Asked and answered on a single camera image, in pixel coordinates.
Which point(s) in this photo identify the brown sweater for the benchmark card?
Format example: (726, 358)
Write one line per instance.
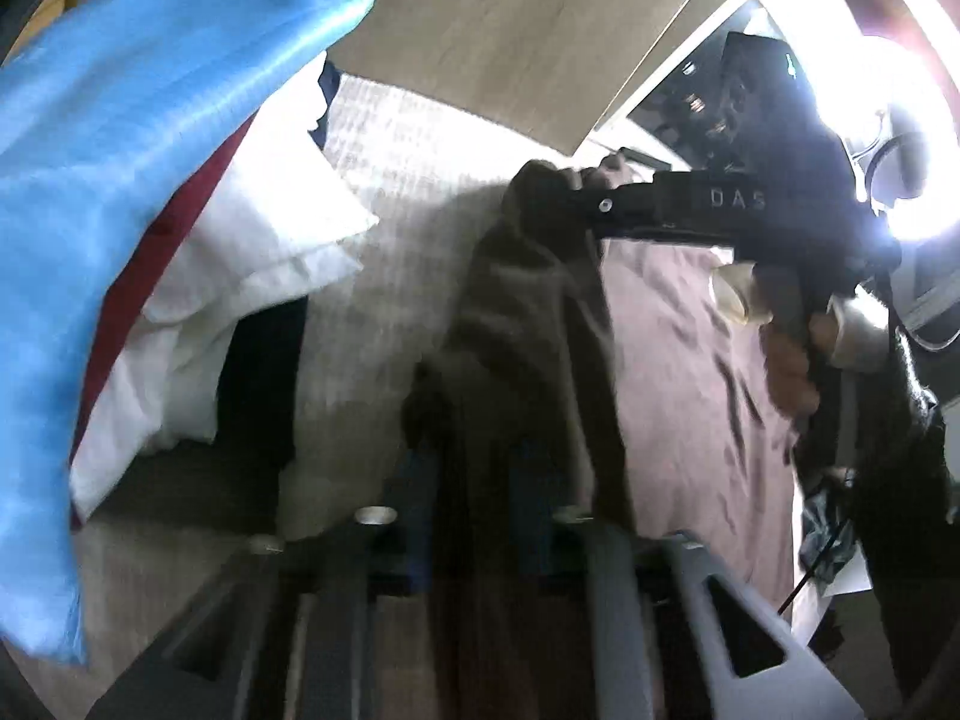
(525, 315)

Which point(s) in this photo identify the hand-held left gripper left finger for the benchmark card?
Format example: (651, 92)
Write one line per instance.
(416, 517)

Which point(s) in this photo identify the plaid blanket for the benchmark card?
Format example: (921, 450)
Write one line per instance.
(390, 240)

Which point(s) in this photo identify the pile of dark clothes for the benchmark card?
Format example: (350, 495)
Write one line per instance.
(825, 540)

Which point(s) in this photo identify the blue satin cloth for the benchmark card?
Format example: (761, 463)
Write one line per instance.
(112, 165)

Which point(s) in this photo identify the wooden panel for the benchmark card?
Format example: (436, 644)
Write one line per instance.
(487, 15)

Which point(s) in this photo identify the person's right hand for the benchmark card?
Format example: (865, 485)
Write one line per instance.
(787, 375)

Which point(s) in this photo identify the navy cloth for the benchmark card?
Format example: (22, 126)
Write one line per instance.
(262, 375)

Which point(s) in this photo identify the white cloth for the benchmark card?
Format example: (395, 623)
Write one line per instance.
(247, 240)

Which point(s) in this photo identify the red cloth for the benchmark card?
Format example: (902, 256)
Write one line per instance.
(165, 240)

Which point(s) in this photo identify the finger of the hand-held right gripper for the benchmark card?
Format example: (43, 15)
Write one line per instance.
(615, 204)

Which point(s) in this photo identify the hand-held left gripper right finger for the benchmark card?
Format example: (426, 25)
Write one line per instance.
(531, 517)

